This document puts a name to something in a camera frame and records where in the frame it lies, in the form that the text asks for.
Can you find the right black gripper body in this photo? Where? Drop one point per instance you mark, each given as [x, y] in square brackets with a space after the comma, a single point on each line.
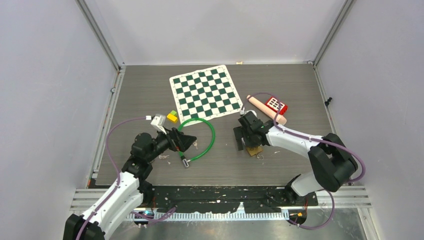
[240, 132]

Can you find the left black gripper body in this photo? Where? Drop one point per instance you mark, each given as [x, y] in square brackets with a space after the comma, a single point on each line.
[164, 142]

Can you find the brass padlock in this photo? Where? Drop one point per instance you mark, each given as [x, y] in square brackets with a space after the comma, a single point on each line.
[253, 151]

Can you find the small keys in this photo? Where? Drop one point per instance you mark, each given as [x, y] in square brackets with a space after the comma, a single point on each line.
[195, 144]

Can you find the green cable lock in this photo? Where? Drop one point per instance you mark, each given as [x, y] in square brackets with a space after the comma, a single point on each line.
[205, 142]

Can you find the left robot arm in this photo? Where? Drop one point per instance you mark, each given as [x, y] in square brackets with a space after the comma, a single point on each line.
[129, 190]

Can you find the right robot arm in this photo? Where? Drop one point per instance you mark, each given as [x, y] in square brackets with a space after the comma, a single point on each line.
[332, 165]

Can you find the yellow block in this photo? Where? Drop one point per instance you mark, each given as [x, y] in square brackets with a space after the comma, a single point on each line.
[172, 118]

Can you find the red white block toy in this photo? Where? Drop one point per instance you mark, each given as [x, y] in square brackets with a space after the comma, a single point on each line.
[276, 105]

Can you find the green white chessboard mat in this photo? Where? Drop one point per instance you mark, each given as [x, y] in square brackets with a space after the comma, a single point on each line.
[205, 94]

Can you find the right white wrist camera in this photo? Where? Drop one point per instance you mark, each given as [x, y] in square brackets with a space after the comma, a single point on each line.
[243, 111]

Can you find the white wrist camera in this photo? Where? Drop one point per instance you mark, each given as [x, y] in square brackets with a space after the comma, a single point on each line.
[157, 122]
[243, 111]

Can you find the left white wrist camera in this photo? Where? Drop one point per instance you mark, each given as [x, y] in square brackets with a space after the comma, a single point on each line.
[157, 122]

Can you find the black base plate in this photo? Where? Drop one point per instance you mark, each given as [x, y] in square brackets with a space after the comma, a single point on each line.
[224, 199]

